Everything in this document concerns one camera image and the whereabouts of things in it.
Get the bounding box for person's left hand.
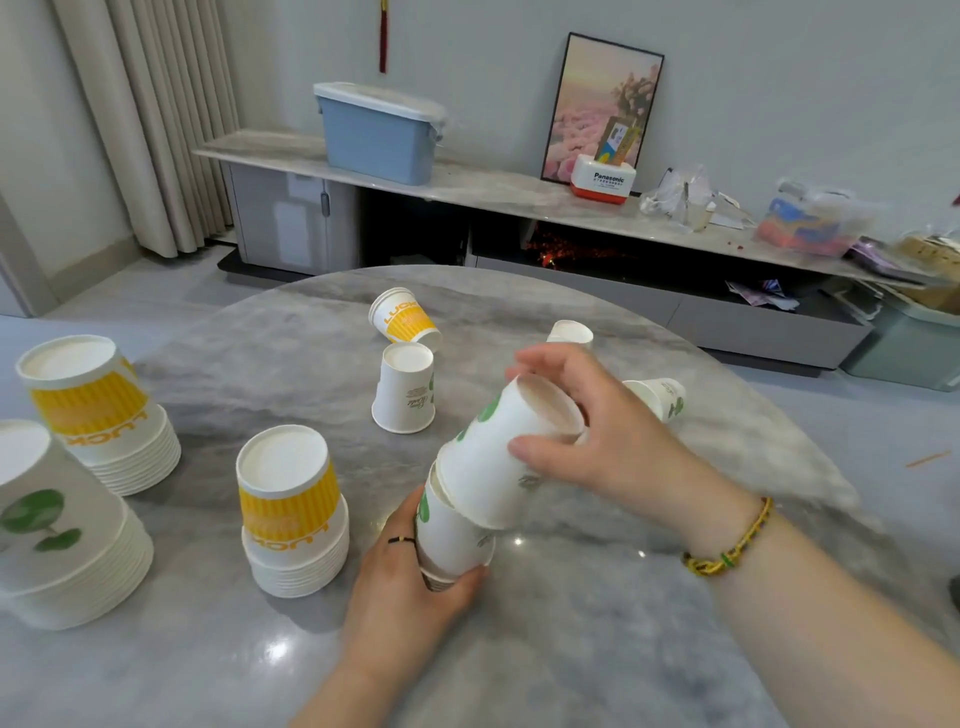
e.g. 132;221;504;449
344;483;491;670

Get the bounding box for person's right hand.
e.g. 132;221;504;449
506;343;765;558

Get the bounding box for short stack of leaf cups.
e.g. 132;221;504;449
414;461;497;593

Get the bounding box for white green-leaf paper cup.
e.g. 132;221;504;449
435;373;586;531
545;319;595;352
371;342;437;435
621;377;687;423

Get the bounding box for person's left forearm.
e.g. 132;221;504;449
288;646;450;728

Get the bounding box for person's right forearm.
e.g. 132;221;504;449
684;501;960;728

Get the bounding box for small stack of yellow-striped cups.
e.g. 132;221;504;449
235;424;351;600

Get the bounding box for yellow striped paper cup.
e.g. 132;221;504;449
367;287;443;354

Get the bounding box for glowing electric fireplace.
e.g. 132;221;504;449
522;222;627;273

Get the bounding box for loose papers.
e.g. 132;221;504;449
725;278;801;313

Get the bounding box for grey marble-top tv cabinet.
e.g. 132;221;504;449
192;129;931;372

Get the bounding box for white and red box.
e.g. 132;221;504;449
569;153;638;206

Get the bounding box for clear crumpled plastic bag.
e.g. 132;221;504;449
639;164;723;232

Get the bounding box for small brown card box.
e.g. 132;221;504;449
594;115;643;167

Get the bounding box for blue plastic storage bin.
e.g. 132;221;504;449
312;81;448;187

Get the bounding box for clear box with colourful contents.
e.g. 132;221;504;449
754;180;880;258

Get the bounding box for framed pink flower picture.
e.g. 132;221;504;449
540;32;666;187

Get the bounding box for pale green storage box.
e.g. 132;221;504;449
839;288;960;393

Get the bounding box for purple packet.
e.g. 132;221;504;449
849;238;903;276

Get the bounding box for large stack of green-leaf cups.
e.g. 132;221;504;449
0;418;156;632

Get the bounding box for tall stack of yellow-striped cups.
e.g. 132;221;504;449
16;334;183;498

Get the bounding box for beige woven basket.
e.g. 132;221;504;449
894;232;960;312

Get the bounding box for beige curtain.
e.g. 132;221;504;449
49;0;242;259

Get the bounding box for yellow braided bracelet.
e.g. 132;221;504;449
681;496;774;578

